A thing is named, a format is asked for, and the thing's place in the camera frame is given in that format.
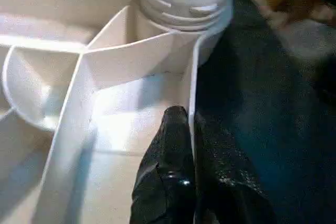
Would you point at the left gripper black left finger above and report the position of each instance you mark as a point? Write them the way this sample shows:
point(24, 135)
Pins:
point(168, 171)

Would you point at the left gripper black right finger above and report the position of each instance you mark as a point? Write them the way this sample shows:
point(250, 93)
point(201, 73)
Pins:
point(223, 187)

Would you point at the white plastic table top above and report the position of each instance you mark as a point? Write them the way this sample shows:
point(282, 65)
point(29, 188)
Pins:
point(78, 116)

